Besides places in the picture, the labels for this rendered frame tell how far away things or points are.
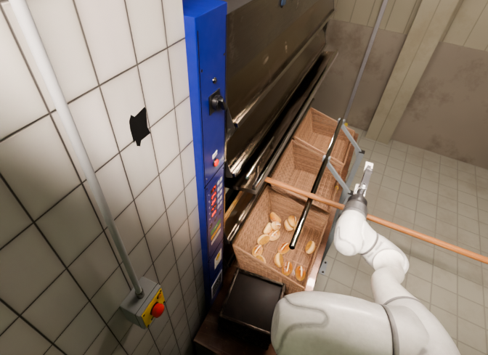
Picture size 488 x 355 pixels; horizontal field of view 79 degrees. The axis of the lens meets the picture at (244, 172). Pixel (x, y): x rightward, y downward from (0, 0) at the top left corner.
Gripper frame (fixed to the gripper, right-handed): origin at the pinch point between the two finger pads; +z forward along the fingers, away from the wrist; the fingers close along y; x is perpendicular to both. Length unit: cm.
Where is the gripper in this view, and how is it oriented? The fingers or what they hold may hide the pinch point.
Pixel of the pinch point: (364, 176)
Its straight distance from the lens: 140.2
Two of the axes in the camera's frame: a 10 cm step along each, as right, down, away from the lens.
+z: 4.3, -6.1, 6.7
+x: 9.0, 3.3, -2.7
